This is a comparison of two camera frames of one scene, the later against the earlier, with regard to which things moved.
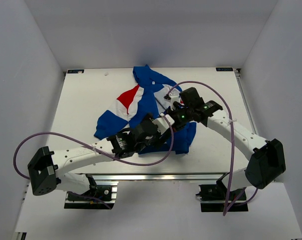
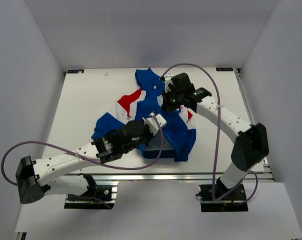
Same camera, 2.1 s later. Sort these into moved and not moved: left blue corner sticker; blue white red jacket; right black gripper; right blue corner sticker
Moved: blue white red jacket; right black gripper
Not moved: left blue corner sticker; right blue corner sticker
